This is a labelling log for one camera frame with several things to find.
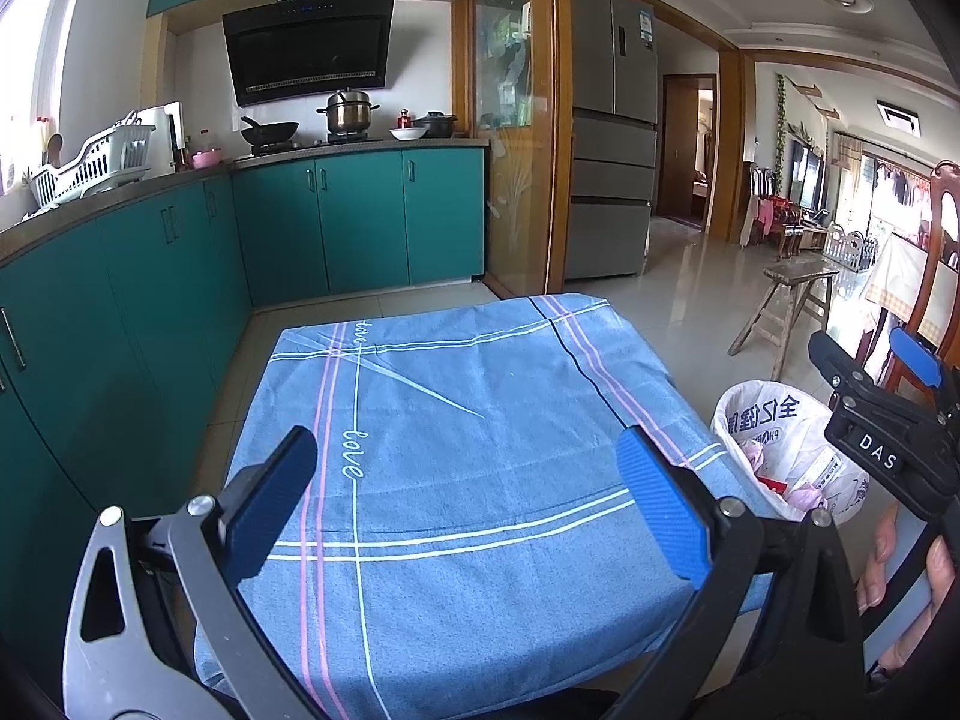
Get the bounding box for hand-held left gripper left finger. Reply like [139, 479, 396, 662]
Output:
[62, 426, 320, 720]

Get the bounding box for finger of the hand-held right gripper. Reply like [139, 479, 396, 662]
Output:
[808, 330, 875, 410]
[889, 327, 947, 413]

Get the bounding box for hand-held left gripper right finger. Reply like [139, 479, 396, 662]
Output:
[600, 426, 867, 720]

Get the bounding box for white printed plastic bag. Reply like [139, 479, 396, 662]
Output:
[795, 420, 871, 518]

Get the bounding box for white-lined trash bin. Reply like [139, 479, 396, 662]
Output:
[711, 381, 872, 527]

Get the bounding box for pink plastic bag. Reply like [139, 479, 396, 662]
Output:
[739, 436, 827, 515]

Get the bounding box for person's right hand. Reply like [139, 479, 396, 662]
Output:
[855, 502, 960, 687]

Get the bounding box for dining table with yellow cloth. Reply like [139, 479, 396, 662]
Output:
[859, 232, 960, 346]

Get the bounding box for wooden bench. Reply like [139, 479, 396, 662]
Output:
[727, 259, 841, 383]

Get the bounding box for red-brown wooden chair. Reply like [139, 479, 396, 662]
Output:
[862, 161, 960, 391]

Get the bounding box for white baby fence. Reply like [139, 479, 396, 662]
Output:
[821, 225, 878, 271]

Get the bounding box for living room wooden chairs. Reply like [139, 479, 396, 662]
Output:
[742, 161, 826, 256]

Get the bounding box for blue striped tablecloth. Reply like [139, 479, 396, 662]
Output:
[193, 292, 781, 720]

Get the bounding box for green vine garland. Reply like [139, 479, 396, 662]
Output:
[772, 75, 788, 188]

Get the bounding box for ceiling air vent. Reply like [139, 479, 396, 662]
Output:
[876, 100, 922, 137]

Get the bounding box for teal lower kitchen cabinets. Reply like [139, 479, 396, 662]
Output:
[0, 146, 488, 691]

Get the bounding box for grey multi-door fridge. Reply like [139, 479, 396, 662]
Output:
[564, 0, 661, 282]

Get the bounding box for black wok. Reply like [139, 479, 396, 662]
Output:
[240, 116, 301, 147]

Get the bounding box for wood-framed glass sliding door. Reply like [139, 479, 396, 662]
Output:
[450, 0, 571, 297]

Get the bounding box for white dish rack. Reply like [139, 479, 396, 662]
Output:
[30, 112, 156, 207]

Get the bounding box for white countertop appliance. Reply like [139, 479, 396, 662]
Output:
[139, 101, 183, 170]

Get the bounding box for steel stock pot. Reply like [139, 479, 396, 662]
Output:
[315, 88, 380, 137]

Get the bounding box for black range hood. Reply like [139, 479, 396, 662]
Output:
[222, 0, 396, 107]

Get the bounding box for wall television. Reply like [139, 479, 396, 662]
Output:
[795, 142, 826, 211]

